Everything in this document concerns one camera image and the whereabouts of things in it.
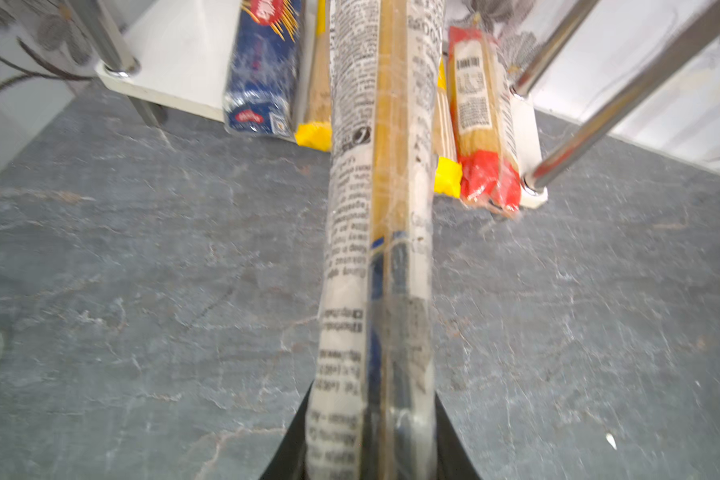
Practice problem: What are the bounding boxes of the small red-end spaghetti pack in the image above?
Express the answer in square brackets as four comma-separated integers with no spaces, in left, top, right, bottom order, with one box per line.
[447,27,522,217]

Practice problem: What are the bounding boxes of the clear blue-end spaghetti pack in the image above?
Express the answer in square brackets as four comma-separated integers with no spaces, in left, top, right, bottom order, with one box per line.
[304,1,444,479]

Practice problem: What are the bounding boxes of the white two-tier shelf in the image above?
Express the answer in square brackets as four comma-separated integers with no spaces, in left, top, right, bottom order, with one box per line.
[65,0,720,211]

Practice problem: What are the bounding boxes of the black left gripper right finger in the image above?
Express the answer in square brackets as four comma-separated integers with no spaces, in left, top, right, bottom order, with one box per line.
[435,395,481,480]

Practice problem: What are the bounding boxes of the yellow pastatime pack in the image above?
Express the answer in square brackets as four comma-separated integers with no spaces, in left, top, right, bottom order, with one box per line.
[295,0,332,152]
[433,57,463,199]

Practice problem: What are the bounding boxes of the blue Barilla spaghetti pack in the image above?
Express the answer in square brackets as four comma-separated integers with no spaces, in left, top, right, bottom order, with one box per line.
[222,0,304,139]

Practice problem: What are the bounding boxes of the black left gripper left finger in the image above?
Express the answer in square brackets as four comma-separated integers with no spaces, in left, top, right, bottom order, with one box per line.
[259,385,312,480]

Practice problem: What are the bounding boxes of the yellow Pastatime pack front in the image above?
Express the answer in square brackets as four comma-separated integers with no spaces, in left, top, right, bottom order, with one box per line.
[433,57,463,199]

